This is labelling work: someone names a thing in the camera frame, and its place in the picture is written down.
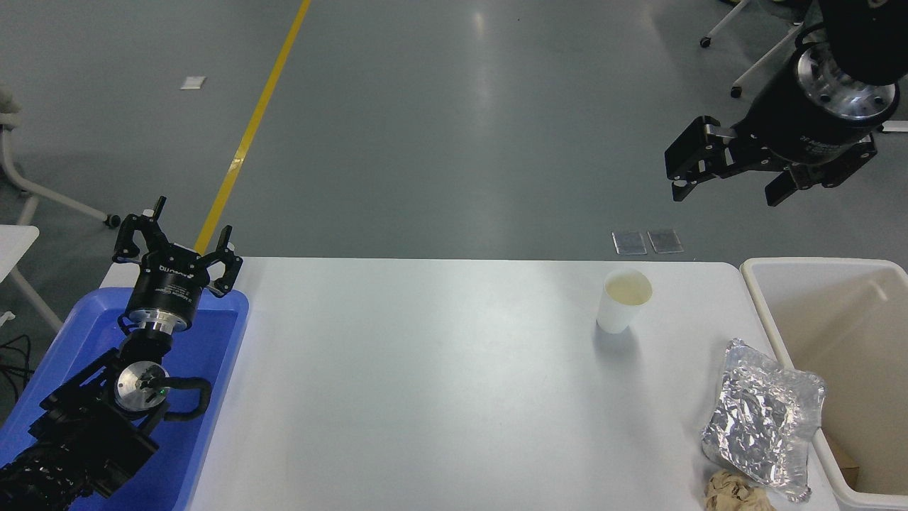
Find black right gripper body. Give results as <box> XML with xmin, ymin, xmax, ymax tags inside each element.
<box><xmin>731</xmin><ymin>50</ymin><xmax>878</xmax><ymax>167</ymax></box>

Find white-framed chair with caster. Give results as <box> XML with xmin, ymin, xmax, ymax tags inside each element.
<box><xmin>0</xmin><ymin>85</ymin><xmax>121</xmax><ymax>229</ymax></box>

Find small white side table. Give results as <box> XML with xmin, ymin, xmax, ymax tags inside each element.
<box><xmin>0</xmin><ymin>225</ymin><xmax>65</xmax><ymax>334</ymax></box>

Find white-legged wheeled chair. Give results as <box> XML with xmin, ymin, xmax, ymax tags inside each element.
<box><xmin>699</xmin><ymin>0</ymin><xmax>804</xmax><ymax>99</ymax></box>

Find white paper cup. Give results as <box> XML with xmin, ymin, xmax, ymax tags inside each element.
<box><xmin>596</xmin><ymin>268</ymin><xmax>653</xmax><ymax>334</ymax></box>

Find large pale plastic bin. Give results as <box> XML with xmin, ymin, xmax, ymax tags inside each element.
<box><xmin>740</xmin><ymin>257</ymin><xmax>908</xmax><ymax>511</ymax></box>

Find blue plastic tray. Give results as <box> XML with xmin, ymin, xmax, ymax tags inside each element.
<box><xmin>0</xmin><ymin>287</ymin><xmax>250</xmax><ymax>511</ymax></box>

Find crumpled tan paper ball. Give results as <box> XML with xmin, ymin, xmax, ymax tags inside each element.
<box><xmin>704</xmin><ymin>468</ymin><xmax>775</xmax><ymax>511</ymax></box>

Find black floor cables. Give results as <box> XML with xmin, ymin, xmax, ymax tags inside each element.
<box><xmin>0</xmin><ymin>334</ymin><xmax>33</xmax><ymax>398</ymax></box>

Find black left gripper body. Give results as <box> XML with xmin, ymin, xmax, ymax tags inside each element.
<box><xmin>126</xmin><ymin>245</ymin><xmax>214</xmax><ymax>324</ymax></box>

